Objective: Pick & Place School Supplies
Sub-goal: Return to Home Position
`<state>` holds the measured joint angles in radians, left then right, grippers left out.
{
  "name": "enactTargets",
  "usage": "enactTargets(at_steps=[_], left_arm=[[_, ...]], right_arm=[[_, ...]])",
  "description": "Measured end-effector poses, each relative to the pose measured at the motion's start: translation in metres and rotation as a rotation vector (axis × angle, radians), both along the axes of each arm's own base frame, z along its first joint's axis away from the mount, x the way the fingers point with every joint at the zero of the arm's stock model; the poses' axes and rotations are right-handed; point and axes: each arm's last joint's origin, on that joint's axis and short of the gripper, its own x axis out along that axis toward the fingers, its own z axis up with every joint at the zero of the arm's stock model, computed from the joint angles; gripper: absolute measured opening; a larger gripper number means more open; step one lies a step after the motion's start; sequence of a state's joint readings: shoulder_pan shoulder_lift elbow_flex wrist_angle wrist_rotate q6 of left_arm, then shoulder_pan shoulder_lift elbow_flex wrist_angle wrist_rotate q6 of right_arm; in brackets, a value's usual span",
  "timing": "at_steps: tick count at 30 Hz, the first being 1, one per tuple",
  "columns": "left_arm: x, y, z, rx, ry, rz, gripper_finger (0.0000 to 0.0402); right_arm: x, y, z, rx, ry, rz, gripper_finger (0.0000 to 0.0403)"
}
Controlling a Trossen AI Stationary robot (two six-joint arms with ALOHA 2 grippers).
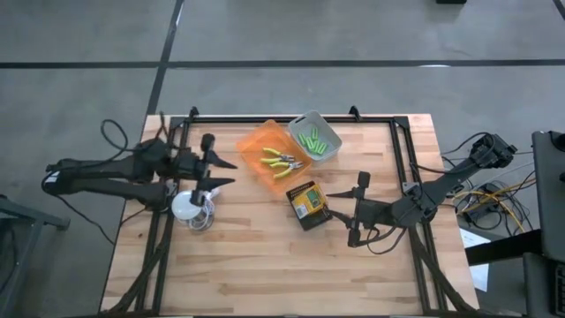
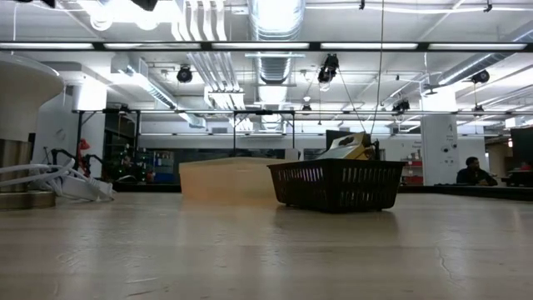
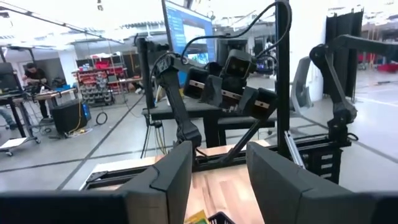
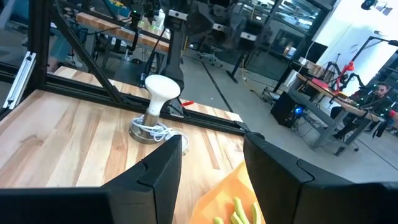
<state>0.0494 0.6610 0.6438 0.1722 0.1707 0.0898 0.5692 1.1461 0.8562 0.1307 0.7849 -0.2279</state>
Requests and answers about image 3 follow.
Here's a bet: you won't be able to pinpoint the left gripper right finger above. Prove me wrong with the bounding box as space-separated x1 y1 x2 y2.
246 141 398 224

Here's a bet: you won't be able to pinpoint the black speaker box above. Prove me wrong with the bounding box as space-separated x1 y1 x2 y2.
49 99 91 137

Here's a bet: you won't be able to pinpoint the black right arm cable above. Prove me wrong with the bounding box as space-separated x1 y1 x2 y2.
181 1 293 65

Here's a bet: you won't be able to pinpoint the black monitor pole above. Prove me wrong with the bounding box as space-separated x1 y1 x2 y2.
136 36 170 110

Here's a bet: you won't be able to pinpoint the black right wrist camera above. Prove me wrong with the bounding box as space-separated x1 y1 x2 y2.
223 49 257 81

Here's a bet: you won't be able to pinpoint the large workstation monitor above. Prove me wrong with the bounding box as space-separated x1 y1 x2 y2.
161 0 216 86

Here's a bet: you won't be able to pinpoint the black coiled floor cable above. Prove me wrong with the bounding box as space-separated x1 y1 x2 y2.
95 111 109 126

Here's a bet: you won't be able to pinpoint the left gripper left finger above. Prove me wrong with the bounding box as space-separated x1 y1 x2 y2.
0 140 193 224

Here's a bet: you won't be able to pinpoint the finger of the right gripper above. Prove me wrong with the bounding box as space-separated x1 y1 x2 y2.
238 86 259 115
200 74 224 105

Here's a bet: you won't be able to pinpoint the yellow green crayon box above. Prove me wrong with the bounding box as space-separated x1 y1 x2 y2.
183 210 210 224

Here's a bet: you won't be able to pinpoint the black metal frame desk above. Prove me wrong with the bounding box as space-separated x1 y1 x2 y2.
0 88 78 157

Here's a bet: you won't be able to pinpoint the red storage bins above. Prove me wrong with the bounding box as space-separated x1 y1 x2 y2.
377 63 398 74

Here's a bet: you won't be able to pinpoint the black computer monitor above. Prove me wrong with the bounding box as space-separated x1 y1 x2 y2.
0 62 22 96

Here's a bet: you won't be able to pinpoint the black aluminium rig frame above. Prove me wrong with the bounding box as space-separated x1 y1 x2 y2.
79 0 352 190

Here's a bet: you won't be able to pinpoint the shelf with red bins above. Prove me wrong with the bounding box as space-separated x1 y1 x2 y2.
73 52 142 106

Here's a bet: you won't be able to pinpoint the black curtain panel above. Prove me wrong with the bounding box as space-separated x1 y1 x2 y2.
325 7 364 99

